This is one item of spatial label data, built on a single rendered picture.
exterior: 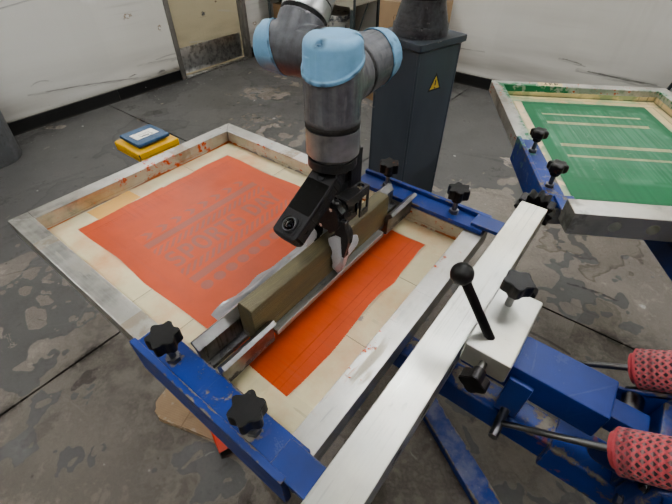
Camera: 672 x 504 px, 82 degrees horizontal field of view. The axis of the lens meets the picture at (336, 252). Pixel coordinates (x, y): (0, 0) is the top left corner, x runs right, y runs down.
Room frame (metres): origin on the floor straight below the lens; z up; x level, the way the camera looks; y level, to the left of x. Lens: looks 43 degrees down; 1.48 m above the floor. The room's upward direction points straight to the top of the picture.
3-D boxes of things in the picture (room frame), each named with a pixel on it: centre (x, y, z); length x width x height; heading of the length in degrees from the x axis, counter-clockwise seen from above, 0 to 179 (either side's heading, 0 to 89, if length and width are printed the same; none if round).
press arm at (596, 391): (0.27, -0.26, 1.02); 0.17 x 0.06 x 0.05; 52
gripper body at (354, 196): (0.51, 0.00, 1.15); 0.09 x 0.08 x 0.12; 142
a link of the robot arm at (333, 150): (0.50, 0.01, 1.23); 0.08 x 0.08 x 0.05
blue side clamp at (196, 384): (0.25, 0.16, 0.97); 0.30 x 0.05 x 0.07; 52
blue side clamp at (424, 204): (0.69, -0.18, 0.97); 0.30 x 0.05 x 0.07; 52
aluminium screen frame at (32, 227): (0.62, 0.18, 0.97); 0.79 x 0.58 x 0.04; 52
